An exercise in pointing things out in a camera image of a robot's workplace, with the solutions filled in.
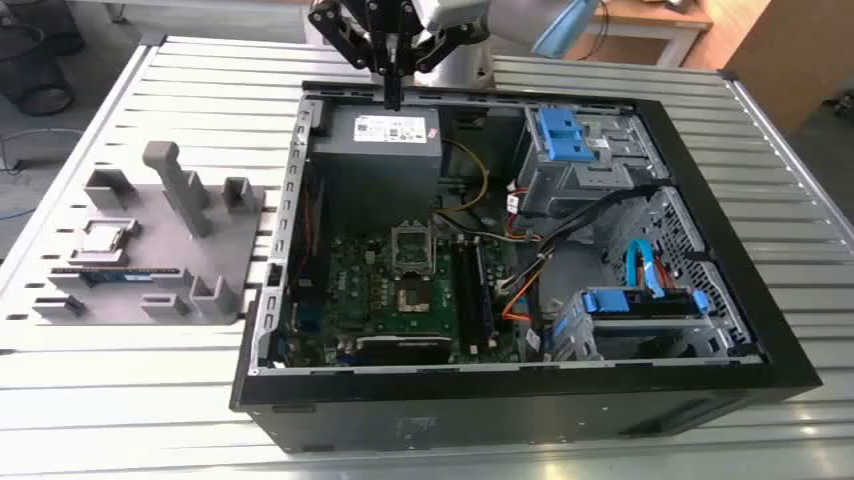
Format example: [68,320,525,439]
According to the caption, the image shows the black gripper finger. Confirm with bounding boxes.
[308,0,395,110]
[393,0,483,110]

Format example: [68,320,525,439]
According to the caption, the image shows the metal socket cover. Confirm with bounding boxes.
[390,219,439,279]

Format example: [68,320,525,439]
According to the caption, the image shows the silver CPU green edge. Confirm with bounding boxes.
[78,222,128,251]

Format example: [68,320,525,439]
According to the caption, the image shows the CPU socket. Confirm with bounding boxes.
[394,279,439,315]

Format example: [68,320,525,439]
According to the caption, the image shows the grey power supply unit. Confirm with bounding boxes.
[311,105,446,236]

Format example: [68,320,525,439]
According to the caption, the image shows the blue plastic drive latch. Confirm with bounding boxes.
[537,107,595,164]

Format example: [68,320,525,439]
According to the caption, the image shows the grey metal drive cage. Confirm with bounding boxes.
[514,105,673,217]

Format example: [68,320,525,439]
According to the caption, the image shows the green motherboard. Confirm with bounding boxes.
[286,219,529,366]

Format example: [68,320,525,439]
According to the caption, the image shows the grey parts rack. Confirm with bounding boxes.
[30,141,268,326]

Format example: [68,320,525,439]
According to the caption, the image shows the RAM slot white clips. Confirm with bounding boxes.
[473,237,499,350]
[457,237,478,351]

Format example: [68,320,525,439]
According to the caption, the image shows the brown wooden cabinet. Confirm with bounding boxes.
[723,0,854,136]

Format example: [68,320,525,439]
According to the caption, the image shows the hard disk in blue carrier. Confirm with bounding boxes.
[581,288,709,320]

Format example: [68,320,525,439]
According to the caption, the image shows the black graphics card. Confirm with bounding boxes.
[353,333,453,366]

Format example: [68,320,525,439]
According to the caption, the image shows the grey metal disk bay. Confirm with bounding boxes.
[545,287,766,364]

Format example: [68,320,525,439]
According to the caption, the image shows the black PC case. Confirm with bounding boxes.
[230,79,824,454]

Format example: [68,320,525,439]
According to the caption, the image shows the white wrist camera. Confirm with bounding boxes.
[425,0,483,32]

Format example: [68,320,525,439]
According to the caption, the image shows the yellow power wire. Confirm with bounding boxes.
[433,139,493,216]

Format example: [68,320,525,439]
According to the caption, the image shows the wooden desk white frame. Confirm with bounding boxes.
[590,0,715,69]

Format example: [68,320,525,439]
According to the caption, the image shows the thin red wire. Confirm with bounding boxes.
[299,174,319,281]

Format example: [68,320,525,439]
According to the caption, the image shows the red orange power wires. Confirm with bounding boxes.
[503,217,543,245]

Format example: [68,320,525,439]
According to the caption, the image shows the black cable bundle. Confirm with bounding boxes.
[497,183,675,296]

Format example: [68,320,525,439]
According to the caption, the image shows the grey floor cable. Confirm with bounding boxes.
[0,127,86,176]

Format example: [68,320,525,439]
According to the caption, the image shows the blue flat data wire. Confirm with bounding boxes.
[626,239,662,300]

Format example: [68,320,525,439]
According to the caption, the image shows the orange wire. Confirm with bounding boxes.
[499,279,539,324]

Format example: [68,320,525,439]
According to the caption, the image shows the red flat data wire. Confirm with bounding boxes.
[650,253,677,296]

